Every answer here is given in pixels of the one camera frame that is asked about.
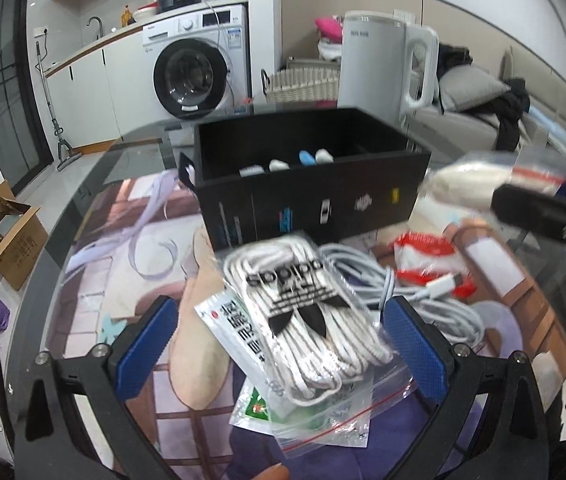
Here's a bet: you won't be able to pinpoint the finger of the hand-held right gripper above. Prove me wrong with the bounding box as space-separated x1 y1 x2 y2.
490 183 566 271

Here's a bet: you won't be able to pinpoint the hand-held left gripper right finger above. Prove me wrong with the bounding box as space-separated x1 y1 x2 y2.
382 296 549 480

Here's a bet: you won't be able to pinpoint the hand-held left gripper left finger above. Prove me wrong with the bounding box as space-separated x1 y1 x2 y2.
15 295 181 480

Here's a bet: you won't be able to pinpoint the white charging cable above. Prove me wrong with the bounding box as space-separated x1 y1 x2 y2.
320 242 486 351

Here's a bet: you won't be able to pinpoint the clear bag with cream item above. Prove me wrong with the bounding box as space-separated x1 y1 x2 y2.
420 150 566 211

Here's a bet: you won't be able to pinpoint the red and white packet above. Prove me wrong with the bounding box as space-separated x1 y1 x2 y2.
393 231 479 301

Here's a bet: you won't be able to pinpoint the clear bag of white shoelaces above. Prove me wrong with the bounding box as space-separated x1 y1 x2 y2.
220 232 421 461

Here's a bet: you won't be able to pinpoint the black storage box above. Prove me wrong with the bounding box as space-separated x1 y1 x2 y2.
178 106 431 252

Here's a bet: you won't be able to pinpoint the light blue blanket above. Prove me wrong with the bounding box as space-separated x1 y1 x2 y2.
533 110 566 153

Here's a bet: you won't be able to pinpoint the printed desk mat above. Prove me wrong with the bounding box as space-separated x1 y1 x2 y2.
45 167 566 480

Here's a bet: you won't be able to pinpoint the black jacket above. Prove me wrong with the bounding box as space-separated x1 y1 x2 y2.
496 77 531 151

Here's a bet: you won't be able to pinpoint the grey sofa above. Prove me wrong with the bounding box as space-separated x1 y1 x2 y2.
408 45 566 161

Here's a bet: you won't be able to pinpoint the grey pillow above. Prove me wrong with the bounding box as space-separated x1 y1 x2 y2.
438 66 511 113

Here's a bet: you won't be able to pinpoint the cardboard box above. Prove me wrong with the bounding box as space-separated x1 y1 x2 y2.
0 180 50 291

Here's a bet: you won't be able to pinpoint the black garment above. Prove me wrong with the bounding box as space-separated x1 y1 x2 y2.
437 42 474 78

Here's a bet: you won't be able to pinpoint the flat mop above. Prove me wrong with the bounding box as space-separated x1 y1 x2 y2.
33 42 84 171

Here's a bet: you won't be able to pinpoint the white electric kettle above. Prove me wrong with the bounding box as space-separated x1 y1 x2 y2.
337 10 440 131

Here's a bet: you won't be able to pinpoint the white kitchen cabinet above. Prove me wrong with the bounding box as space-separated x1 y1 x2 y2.
43 25 164 156

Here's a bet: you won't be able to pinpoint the white folded clothes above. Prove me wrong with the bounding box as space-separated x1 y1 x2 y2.
318 40 344 63

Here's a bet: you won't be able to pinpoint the white wicker basket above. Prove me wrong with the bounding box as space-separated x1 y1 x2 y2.
261 57 341 106

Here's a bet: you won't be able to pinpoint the white washing machine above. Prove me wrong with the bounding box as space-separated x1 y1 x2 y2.
142 4 251 121

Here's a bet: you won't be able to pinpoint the pink plush item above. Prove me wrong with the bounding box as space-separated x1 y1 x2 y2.
314 16 346 43

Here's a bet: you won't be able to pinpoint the glass sliding door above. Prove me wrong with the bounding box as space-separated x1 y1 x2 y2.
0 0 58 196

